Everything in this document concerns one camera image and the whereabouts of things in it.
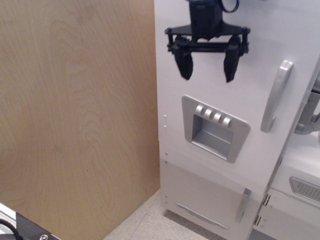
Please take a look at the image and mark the brass oven hinge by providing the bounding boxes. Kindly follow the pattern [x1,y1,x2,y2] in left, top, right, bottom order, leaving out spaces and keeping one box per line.
[254,215,261,226]
[263,194,271,206]

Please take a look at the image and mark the silver freezer door handle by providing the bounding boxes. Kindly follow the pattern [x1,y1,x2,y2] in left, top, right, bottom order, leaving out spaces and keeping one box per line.
[235,188,252,224]

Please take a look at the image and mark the grey ice dispenser box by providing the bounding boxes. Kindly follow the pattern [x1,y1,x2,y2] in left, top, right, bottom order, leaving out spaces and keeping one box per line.
[181,95,251,164]

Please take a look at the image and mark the white fridge door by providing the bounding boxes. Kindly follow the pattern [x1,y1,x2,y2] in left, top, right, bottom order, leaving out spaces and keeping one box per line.
[154,0,320,195]

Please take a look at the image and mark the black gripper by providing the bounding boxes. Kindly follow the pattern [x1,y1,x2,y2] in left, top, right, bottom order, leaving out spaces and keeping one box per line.
[165,1,250,83]

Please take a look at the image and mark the grey toy faucet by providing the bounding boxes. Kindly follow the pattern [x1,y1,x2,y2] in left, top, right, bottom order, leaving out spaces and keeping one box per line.
[294,74,320,135]

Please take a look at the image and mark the white toy oven unit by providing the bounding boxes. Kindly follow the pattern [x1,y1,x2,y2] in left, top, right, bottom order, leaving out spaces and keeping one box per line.
[249,132,320,240]

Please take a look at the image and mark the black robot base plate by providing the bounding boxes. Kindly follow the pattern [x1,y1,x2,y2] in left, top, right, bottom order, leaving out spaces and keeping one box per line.
[0,203,60,240]

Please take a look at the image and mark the white lower freezer door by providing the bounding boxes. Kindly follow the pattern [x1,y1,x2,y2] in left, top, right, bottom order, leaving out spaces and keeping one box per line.
[160,149,262,240]

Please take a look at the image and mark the brass oven hinge upper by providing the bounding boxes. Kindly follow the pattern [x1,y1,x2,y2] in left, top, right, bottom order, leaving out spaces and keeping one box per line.
[263,194,271,206]

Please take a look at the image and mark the silver fridge door handle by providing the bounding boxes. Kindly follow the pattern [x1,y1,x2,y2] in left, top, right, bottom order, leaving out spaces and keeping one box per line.
[260,60,294,133]

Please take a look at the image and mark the black cable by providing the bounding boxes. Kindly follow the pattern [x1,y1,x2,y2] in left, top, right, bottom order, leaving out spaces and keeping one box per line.
[0,218,22,240]

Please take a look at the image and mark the white toy fridge cabinet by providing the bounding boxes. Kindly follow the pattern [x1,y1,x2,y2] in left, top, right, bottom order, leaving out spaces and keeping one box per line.
[154,0,320,240]

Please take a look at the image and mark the brass oven hinge lower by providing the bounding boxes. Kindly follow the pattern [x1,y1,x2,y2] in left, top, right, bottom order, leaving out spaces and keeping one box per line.
[254,215,261,226]

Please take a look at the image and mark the grey oven vent panel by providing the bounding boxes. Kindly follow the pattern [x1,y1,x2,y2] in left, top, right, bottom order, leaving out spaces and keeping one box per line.
[288,176,320,205]

